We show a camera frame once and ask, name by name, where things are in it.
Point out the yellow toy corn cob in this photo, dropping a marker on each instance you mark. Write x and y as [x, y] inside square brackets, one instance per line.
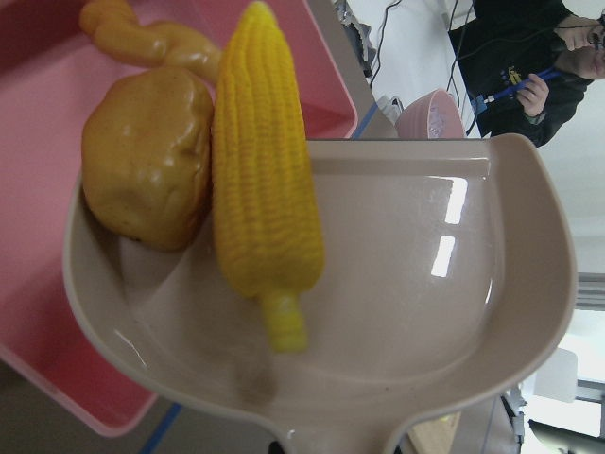
[267, 229]

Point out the beige plastic dustpan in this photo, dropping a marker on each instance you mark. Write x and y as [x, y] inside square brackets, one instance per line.
[449, 277]

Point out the brown toy potato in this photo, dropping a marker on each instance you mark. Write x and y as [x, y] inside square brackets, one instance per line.
[145, 157]

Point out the tan toy ginger root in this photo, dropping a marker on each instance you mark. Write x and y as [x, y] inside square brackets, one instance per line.
[115, 30]

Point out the pink plastic bin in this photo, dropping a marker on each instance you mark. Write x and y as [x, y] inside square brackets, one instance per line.
[51, 78]

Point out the pink bowl with ice cubes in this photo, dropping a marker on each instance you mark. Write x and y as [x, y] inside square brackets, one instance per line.
[433, 116]

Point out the person in black hoodie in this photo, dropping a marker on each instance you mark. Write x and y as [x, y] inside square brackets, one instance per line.
[527, 65]

